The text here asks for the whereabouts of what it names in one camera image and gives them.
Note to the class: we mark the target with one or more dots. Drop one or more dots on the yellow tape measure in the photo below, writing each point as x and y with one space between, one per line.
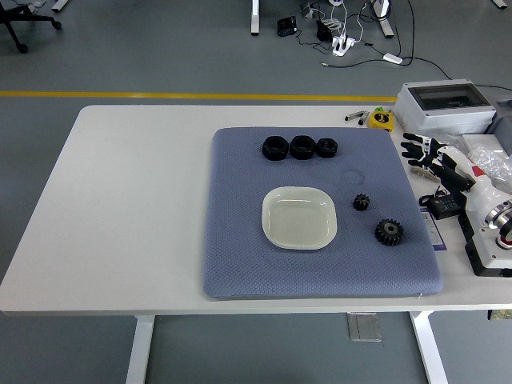
381 120

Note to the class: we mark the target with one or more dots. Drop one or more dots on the purple card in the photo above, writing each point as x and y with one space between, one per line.
434 234

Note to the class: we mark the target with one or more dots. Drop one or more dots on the clear bag of parts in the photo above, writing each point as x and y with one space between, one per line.
492 164

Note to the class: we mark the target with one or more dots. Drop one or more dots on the white square dish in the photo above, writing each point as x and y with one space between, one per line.
300 220

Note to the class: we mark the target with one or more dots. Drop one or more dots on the black office chair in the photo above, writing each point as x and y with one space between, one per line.
16 18

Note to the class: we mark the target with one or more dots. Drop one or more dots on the blue-grey padded mat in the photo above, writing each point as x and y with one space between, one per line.
240 240

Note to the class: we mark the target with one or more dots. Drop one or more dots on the white power strip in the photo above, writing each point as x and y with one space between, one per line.
343 45

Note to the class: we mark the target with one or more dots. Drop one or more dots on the white power adapter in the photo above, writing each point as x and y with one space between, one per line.
393 58

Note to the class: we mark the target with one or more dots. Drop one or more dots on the black charger device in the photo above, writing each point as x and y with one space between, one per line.
324 31

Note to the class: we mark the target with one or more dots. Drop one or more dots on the large black hex nut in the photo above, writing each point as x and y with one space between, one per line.
302 148
274 149

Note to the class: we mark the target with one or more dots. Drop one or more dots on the metal floor plate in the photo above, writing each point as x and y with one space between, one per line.
364 327

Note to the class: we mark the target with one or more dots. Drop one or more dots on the silver black pen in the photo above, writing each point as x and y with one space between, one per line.
355 116

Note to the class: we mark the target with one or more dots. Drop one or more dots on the black box with display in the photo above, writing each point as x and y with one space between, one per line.
286 26

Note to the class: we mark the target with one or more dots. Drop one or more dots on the grey electrical enclosure box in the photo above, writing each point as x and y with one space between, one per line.
444 114

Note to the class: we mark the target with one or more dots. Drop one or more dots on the white table leg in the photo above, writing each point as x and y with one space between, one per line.
140 352
255 18
499 3
60 4
430 352
385 20

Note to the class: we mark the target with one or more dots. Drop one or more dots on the small black gear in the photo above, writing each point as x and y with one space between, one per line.
361 202

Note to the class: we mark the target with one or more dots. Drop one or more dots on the black power adapter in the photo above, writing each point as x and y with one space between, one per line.
446 206

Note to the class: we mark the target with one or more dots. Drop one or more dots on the smaller black hex nut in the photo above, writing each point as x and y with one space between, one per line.
328 149

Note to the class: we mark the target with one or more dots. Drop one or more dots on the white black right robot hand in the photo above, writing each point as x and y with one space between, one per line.
476 176

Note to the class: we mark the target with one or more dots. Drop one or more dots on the flat white box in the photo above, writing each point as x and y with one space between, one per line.
480 142

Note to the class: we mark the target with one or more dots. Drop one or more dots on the large black gear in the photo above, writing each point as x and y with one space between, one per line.
389 232

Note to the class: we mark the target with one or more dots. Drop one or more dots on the white black control box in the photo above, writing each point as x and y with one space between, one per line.
490 256

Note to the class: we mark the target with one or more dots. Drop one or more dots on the small silver device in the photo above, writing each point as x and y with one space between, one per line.
308 10

